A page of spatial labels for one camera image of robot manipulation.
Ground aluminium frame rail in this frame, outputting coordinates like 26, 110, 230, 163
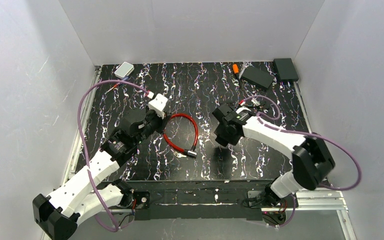
41, 66, 102, 240

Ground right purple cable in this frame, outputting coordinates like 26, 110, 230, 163
238, 95, 362, 228

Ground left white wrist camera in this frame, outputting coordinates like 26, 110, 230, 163
148, 93, 169, 119

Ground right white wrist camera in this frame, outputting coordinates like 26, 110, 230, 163
236, 106, 253, 114

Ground white rectangular box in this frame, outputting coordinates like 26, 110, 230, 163
114, 62, 135, 79

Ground small metal pliers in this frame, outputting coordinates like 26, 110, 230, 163
249, 101, 269, 114

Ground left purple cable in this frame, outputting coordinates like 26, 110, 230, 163
76, 80, 155, 233

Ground black box in corner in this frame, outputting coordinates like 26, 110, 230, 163
273, 58, 299, 83

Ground purple cable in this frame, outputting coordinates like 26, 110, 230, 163
76, 80, 155, 233
238, 95, 362, 228

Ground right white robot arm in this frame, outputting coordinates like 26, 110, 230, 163
212, 104, 335, 208

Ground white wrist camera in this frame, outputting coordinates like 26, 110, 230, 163
148, 93, 169, 119
236, 106, 253, 114

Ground red blue pen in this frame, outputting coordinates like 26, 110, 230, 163
110, 76, 129, 91

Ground black flat box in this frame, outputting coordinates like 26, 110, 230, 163
241, 66, 275, 91

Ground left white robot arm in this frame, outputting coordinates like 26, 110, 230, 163
32, 108, 167, 240

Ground red cable lock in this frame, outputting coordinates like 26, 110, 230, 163
162, 113, 199, 159

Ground orange-handled screwdriver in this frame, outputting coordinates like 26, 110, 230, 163
232, 63, 240, 82

